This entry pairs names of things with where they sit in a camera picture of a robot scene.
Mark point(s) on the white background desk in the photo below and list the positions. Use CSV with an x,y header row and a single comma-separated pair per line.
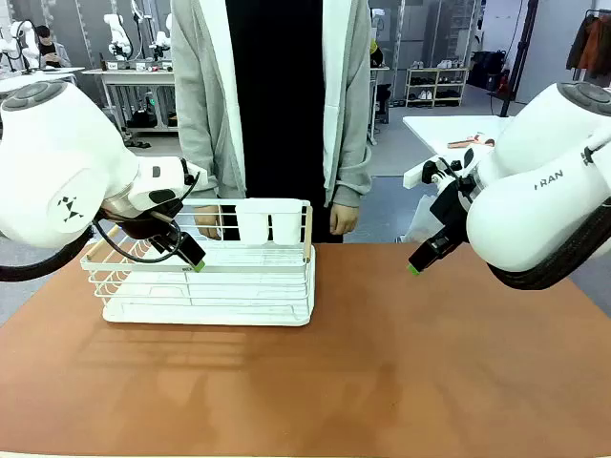
x,y
43,72

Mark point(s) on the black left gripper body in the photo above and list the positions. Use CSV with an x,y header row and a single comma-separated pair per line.
x,y
143,226

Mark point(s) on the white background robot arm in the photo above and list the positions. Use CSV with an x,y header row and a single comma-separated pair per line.
x,y
21,43
162,40
118,38

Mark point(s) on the black bag under workbench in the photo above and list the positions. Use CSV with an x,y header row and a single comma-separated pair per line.
x,y
142,119

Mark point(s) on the seated person in grey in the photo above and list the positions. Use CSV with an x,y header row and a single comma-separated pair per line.
x,y
51,52

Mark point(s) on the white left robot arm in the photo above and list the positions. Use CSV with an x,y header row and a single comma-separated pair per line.
x,y
57,152

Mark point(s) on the black bags pile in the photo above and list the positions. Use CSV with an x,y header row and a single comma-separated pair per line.
x,y
488,69

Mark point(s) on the person's right hand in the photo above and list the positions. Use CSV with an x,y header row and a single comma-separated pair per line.
x,y
207,224

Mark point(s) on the wooden shoe rack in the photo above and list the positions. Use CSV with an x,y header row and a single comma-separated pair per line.
x,y
436,86

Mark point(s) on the person's left forearm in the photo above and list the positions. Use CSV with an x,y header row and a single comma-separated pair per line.
x,y
351,152

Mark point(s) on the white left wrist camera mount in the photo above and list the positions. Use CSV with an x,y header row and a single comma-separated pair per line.
x,y
160,179

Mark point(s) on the person's left hand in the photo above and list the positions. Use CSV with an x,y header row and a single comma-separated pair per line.
x,y
343,219

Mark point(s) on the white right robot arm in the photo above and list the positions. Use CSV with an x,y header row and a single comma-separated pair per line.
x,y
530,200

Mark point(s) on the clear plastic bag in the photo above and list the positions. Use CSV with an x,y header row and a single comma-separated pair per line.
x,y
425,219

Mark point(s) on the white plastic cup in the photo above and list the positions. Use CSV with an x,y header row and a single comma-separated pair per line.
x,y
286,224
253,222

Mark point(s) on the person in grey cardigan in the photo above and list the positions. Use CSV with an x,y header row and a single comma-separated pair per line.
x,y
281,95

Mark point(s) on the person's right forearm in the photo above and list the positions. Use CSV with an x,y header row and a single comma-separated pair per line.
x,y
198,143

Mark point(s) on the white background workbench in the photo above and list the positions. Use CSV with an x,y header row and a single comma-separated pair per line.
x,y
133,76

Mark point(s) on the hanging dark clothes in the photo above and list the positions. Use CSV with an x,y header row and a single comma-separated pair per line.
x,y
592,45

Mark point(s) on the black stand pole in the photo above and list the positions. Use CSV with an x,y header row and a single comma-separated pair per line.
x,y
520,52

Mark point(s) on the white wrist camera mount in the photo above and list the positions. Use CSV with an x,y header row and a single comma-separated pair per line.
x,y
160,179
429,172

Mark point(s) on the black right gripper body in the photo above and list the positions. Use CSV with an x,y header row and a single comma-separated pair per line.
x,y
451,210

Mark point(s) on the white side table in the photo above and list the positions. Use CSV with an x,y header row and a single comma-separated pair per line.
x,y
453,129

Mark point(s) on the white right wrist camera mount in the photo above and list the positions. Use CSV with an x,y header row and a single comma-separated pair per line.
x,y
429,172

